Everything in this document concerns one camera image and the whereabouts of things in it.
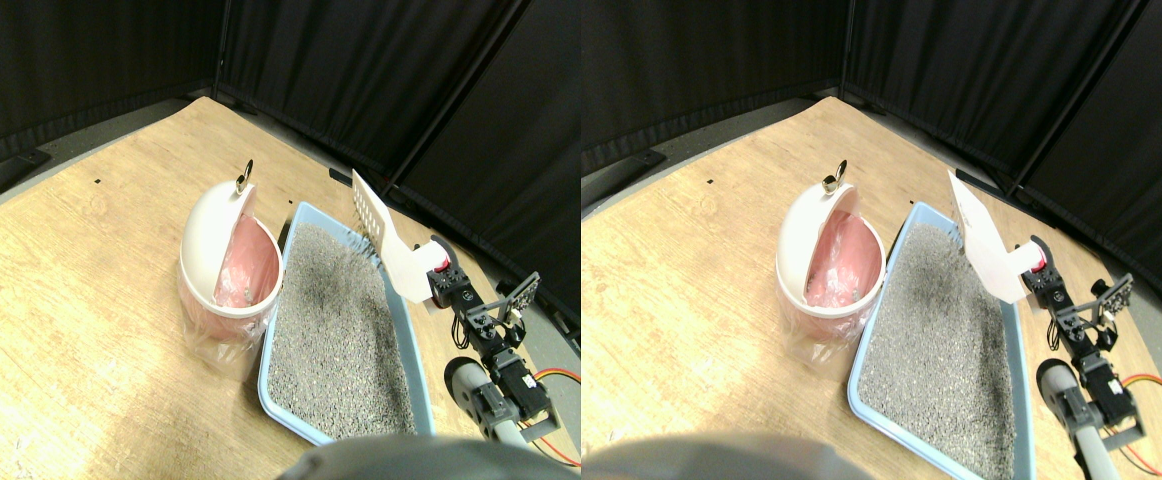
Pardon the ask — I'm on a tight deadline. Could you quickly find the black curtain stand pole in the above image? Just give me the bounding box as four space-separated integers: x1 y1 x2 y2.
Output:
1009 0 1144 189
386 0 534 189
213 0 234 101
839 0 856 93

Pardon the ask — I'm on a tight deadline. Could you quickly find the white bin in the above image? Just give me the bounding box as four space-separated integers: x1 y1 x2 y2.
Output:
776 160 887 366
178 160 285 379

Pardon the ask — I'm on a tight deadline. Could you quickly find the white scoop with red handle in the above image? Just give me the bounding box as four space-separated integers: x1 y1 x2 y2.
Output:
351 169 454 304
948 169 1050 304

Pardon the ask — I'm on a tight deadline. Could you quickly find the blue litter tray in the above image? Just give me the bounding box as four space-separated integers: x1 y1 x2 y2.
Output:
847 202 1037 480
257 202 436 447

